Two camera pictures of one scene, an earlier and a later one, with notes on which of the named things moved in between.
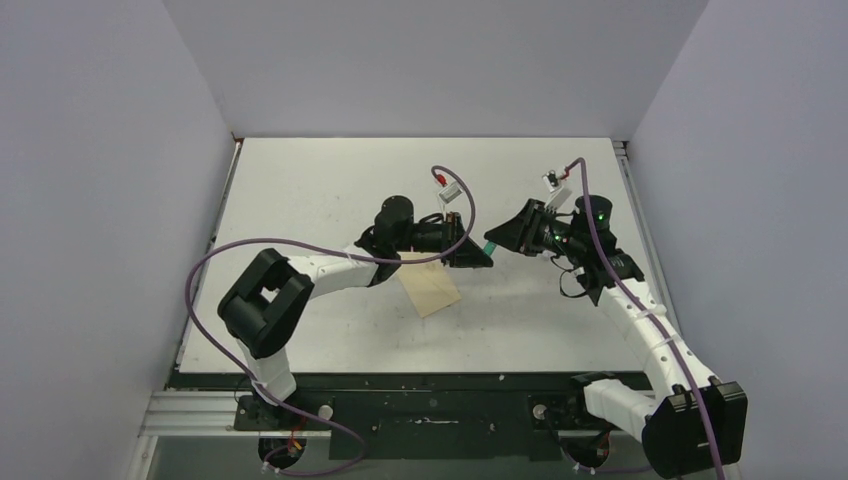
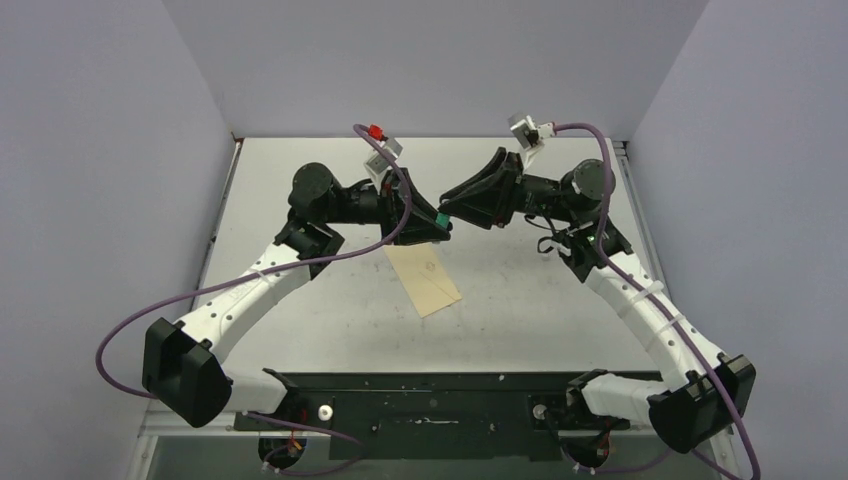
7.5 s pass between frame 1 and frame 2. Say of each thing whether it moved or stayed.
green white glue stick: moved
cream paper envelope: stayed
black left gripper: moved
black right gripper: moved
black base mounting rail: stayed
